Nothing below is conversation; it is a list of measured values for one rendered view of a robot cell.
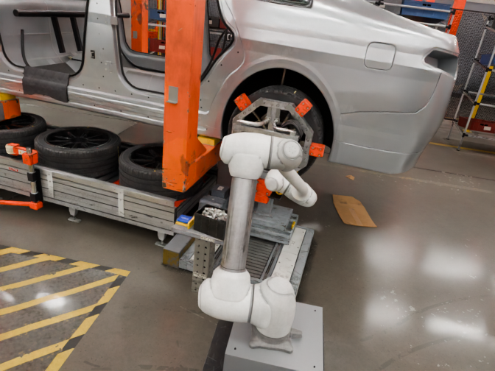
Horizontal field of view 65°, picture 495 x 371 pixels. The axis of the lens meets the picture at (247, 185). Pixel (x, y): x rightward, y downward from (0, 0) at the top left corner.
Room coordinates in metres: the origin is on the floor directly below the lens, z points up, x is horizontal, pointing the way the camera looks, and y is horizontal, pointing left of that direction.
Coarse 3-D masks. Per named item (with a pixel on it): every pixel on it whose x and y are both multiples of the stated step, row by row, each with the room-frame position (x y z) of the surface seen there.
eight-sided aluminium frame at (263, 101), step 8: (256, 104) 2.50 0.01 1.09; (264, 104) 2.50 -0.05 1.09; (272, 104) 2.52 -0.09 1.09; (280, 104) 2.47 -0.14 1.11; (288, 104) 2.45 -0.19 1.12; (248, 112) 2.51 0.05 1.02; (296, 112) 2.44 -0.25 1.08; (304, 120) 2.47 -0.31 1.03; (304, 128) 2.42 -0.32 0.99; (312, 136) 2.44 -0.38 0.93; (304, 144) 2.42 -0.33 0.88; (304, 152) 2.42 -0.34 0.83; (304, 160) 2.41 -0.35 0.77; (296, 168) 2.42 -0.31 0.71; (264, 176) 2.47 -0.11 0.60
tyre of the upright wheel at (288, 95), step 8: (264, 88) 2.68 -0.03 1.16; (272, 88) 2.61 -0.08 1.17; (280, 88) 2.62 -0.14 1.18; (288, 88) 2.67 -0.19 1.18; (248, 96) 2.61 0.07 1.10; (256, 96) 2.59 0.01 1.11; (264, 96) 2.58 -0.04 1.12; (272, 96) 2.56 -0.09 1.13; (280, 96) 2.55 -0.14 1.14; (288, 96) 2.54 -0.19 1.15; (296, 96) 2.54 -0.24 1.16; (304, 96) 2.65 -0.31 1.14; (296, 104) 2.52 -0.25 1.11; (312, 104) 2.64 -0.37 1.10; (240, 112) 2.61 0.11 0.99; (312, 112) 2.51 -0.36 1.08; (232, 120) 2.63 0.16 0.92; (312, 120) 2.50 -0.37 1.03; (320, 120) 2.60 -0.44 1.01; (312, 128) 2.49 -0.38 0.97; (320, 128) 2.52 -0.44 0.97; (320, 136) 2.49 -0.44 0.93; (312, 160) 2.48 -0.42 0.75; (304, 168) 2.49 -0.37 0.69
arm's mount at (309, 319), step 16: (304, 304) 1.46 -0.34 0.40; (304, 320) 1.35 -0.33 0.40; (320, 320) 1.36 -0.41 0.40; (240, 336) 1.21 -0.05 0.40; (304, 336) 1.25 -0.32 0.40; (320, 336) 1.27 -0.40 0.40; (240, 352) 1.13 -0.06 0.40; (256, 352) 1.14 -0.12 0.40; (272, 352) 1.15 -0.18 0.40; (304, 352) 1.17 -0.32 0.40; (320, 352) 1.18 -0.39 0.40; (224, 368) 1.11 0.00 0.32; (240, 368) 1.10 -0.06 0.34; (256, 368) 1.10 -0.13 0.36; (272, 368) 1.09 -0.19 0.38; (288, 368) 1.08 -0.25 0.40; (304, 368) 1.09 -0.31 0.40; (320, 368) 1.10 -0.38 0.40
